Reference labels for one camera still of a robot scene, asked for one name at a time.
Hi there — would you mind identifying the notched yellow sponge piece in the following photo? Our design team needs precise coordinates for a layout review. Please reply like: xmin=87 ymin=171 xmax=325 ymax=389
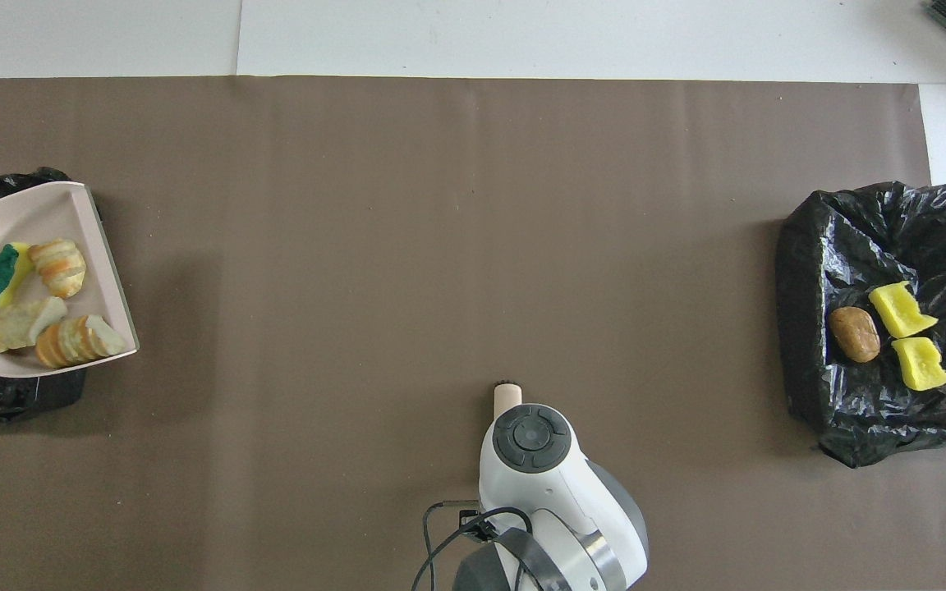
xmin=892 ymin=337 xmax=946 ymax=392

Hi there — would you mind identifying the brown bread roll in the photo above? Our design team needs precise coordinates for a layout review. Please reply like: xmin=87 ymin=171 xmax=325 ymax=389
xmin=830 ymin=306 xmax=882 ymax=364

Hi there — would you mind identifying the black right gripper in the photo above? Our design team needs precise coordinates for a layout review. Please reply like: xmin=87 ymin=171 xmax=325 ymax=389
xmin=457 ymin=508 xmax=495 ymax=543

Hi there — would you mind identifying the crumpled black bagged bin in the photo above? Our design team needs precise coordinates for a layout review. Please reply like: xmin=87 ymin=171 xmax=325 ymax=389
xmin=775 ymin=181 xmax=946 ymax=469

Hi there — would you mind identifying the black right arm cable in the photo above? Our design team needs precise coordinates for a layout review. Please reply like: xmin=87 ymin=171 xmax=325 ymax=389
xmin=411 ymin=501 xmax=541 ymax=591

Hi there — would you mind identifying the beige plastic dustpan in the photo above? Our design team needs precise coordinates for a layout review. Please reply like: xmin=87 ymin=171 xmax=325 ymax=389
xmin=0 ymin=181 xmax=140 ymax=378

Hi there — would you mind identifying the pale toast chunk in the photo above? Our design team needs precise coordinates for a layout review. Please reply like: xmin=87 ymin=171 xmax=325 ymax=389
xmin=0 ymin=296 xmax=69 ymax=354

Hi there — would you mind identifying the short striped croissant piece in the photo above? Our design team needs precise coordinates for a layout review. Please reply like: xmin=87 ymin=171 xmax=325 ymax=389
xmin=28 ymin=238 xmax=88 ymax=300

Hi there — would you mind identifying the wedge yellow sponge piece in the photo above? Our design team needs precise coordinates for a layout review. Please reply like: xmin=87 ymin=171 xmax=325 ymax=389
xmin=869 ymin=281 xmax=939 ymax=339

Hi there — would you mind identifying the brown paper table mat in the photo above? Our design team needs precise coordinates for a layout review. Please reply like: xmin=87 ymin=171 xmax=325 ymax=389
xmin=0 ymin=76 xmax=946 ymax=591

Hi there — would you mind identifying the long striped croissant piece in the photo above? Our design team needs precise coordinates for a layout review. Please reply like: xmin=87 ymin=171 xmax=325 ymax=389
xmin=35 ymin=315 xmax=126 ymax=369

